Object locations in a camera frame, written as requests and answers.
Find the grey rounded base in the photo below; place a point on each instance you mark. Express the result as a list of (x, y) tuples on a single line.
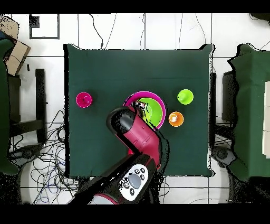
[(222, 154)]

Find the magenta plastic cup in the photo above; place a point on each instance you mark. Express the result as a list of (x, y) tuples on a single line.
[(84, 100)]

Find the brown cardboard box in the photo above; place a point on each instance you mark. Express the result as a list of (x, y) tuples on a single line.
[(16, 55)]

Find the black box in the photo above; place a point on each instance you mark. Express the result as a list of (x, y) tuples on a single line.
[(227, 97)]

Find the dark green tablecloth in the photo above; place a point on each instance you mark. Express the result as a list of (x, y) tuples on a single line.
[(137, 69)]

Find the light green plastic cup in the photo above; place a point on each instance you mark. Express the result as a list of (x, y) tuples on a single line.
[(187, 99)]

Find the black stand frame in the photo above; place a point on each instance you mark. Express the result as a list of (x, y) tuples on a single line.
[(40, 95)]

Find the green cloth covered table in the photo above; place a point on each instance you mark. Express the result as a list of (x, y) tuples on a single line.
[(251, 105), (3, 105)]

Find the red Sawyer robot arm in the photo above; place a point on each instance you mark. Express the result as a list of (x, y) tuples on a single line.
[(143, 135)]

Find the large pink plastic bowl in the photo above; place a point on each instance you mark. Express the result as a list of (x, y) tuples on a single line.
[(145, 94)]

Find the orange plastic cup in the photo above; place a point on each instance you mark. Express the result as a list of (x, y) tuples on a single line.
[(176, 122)]

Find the white boxes stack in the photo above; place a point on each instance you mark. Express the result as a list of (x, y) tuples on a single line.
[(266, 105)]

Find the large green plastic bowl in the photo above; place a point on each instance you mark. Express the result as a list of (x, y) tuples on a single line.
[(156, 112)]

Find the grey base with black knob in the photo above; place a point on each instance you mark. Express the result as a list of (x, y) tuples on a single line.
[(27, 153)]

